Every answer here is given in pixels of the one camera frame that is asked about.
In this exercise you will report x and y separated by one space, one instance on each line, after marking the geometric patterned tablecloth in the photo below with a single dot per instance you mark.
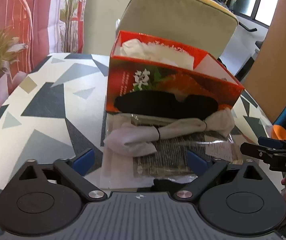
45 130

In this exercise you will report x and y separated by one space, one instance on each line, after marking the white paper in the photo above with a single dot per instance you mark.
155 52

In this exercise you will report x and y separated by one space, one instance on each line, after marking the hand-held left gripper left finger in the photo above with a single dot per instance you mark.
84 161

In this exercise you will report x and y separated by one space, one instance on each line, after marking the red cardboard box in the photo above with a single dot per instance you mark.
183 87

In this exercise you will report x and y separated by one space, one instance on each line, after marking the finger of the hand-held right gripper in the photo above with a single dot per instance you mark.
255 152
270 142

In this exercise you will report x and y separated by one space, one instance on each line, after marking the beige upholstered chair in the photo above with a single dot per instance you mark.
178 17

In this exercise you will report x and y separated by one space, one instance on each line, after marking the grey socks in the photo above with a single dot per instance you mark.
133 137

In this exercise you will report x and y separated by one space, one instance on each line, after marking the clear packet of dark socks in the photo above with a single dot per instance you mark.
165 160

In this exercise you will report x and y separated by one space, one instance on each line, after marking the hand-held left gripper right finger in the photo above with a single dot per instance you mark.
195 162

